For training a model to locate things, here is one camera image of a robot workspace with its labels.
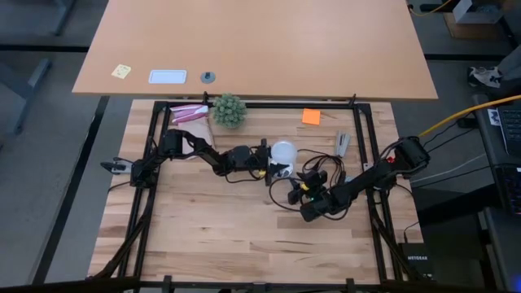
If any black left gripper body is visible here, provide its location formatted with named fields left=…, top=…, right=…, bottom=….
left=221, top=138, right=273, bottom=187

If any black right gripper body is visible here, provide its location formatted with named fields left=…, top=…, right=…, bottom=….
left=287, top=168, right=342, bottom=224

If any white reflector lightbulb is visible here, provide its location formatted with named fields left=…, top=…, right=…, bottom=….
left=270, top=140, right=299, bottom=165

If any black lamp power cord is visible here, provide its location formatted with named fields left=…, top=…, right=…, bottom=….
left=268, top=148, right=348, bottom=223

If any tan cardboard sheet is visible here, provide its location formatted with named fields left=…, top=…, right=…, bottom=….
left=178, top=117, right=216, bottom=161

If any artificial succulent in woven pot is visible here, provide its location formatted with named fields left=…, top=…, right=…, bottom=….
left=211, top=93, right=248, bottom=129

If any orange sticky note pad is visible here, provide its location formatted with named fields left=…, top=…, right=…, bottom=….
left=301, top=107, right=322, bottom=126

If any grey stapler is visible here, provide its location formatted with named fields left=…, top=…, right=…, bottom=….
left=333, top=129, right=352, bottom=159

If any pink and white packet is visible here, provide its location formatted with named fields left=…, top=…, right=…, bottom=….
left=169, top=103, right=211, bottom=125

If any light brown desk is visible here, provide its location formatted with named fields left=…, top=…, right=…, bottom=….
left=72, top=0, right=439, bottom=101

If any white rectangular card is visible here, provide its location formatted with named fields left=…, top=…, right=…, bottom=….
left=147, top=68, right=189, bottom=85

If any yellow sticky note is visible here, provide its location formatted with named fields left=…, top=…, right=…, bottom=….
left=110, top=63, right=133, bottom=80

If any keyboard with blue backlight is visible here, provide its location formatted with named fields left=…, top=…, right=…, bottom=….
left=493, top=165, right=521, bottom=217

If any black keyboard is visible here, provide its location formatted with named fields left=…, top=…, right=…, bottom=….
left=497, top=105, right=521, bottom=158

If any person's shoe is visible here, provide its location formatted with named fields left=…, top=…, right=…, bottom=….
left=466, top=66, right=505, bottom=90

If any person's leg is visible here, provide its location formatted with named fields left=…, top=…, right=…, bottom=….
left=497, top=46, right=521, bottom=85

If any cardboard box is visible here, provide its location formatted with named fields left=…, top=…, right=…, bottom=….
left=443, top=0, right=504, bottom=41

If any black Netgear network switch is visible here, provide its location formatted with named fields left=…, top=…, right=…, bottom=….
left=397, top=242, right=435, bottom=280

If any black aluminium table frame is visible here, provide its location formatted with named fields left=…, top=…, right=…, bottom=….
left=86, top=92, right=433, bottom=293

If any thick yellow cable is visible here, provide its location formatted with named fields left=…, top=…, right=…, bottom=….
left=418, top=94, right=521, bottom=138

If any thin yellow cable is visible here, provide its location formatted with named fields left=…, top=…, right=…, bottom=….
left=406, top=0, right=453, bottom=18

